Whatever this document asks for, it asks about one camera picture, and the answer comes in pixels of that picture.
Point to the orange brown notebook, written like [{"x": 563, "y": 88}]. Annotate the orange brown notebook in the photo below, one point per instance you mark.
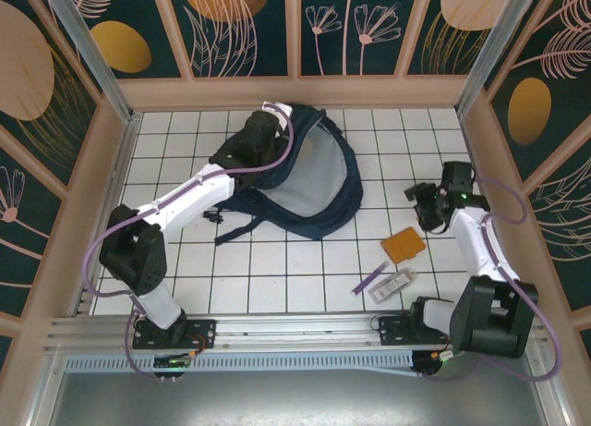
[{"x": 401, "y": 246}]

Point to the navy blue backpack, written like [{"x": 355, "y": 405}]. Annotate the navy blue backpack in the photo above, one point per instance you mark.
[{"x": 314, "y": 176}]

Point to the small clear plastic case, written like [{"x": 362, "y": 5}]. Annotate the small clear plastic case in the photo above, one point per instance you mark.
[{"x": 392, "y": 285}]

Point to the purple pen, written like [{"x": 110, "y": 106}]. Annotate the purple pen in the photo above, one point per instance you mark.
[{"x": 369, "y": 279}]

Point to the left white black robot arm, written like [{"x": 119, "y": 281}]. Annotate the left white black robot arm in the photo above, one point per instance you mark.
[{"x": 203, "y": 190}]

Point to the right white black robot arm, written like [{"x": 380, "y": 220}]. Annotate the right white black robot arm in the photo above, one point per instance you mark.
[{"x": 475, "y": 241}]

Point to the dark panel orange circle leaves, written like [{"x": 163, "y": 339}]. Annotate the dark panel orange circle leaves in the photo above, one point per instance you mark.
[{"x": 221, "y": 38}]

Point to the dark panel with fern leaves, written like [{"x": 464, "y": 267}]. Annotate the dark panel with fern leaves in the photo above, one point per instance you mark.
[{"x": 568, "y": 241}]

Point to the dark panel oval and fern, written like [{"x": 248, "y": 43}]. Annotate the dark panel oval and fern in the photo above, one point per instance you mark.
[{"x": 554, "y": 98}]

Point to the small circuit board green light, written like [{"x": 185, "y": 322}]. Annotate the small circuit board green light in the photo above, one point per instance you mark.
[
  {"x": 173, "y": 361},
  {"x": 441, "y": 356}
]

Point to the dark panel pale circle grass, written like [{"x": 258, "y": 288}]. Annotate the dark panel pale circle grass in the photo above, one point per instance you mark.
[{"x": 443, "y": 42}]

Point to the dark panel with pink flowers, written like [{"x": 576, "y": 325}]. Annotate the dark panel with pink flowers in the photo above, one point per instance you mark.
[{"x": 369, "y": 52}]

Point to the dark panel with orange oval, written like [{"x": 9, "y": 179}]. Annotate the dark panel with orange oval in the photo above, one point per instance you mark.
[{"x": 120, "y": 47}]

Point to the grey metal sheet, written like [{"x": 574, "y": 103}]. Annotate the grey metal sheet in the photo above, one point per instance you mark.
[{"x": 295, "y": 398}]

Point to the dark panel large pale circle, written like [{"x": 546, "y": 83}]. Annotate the dark panel large pale circle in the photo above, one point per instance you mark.
[{"x": 27, "y": 75}]

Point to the dark panel flower and lines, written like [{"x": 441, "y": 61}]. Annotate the dark panel flower and lines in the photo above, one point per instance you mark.
[{"x": 23, "y": 241}]

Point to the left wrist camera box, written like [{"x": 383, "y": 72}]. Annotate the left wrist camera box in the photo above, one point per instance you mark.
[{"x": 268, "y": 106}]

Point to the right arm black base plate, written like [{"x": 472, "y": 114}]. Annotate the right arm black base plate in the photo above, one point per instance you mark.
[{"x": 392, "y": 331}]

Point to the right aluminium corner post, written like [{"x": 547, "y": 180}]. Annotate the right aluminium corner post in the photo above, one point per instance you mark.
[{"x": 498, "y": 52}]

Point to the aluminium corner post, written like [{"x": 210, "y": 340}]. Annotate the aluminium corner post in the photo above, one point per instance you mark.
[
  {"x": 498, "y": 52},
  {"x": 90, "y": 52}
]

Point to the aluminium side rail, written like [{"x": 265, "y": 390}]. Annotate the aluminium side rail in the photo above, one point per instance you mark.
[{"x": 121, "y": 167}]

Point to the long aluminium mounting rail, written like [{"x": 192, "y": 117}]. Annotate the long aluminium mounting rail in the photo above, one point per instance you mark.
[{"x": 300, "y": 333}]

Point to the left aluminium corner post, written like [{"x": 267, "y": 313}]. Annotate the left aluminium corner post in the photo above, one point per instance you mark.
[{"x": 90, "y": 52}]

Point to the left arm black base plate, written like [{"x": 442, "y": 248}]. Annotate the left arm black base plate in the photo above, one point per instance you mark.
[{"x": 203, "y": 333}]

